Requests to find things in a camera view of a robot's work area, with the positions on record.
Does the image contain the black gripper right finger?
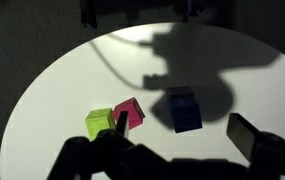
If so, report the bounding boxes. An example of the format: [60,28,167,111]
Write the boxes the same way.
[226,112,267,162]

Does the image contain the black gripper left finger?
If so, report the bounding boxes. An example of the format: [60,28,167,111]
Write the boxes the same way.
[115,110,130,137]

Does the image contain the pink cube block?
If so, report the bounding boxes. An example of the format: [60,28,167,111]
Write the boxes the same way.
[112,96,146,131]

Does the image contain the yellow-green cube block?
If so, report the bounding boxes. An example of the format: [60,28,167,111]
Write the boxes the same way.
[84,107,117,141]

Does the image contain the blue cube block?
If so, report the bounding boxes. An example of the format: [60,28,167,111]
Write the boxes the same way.
[166,85,204,134]

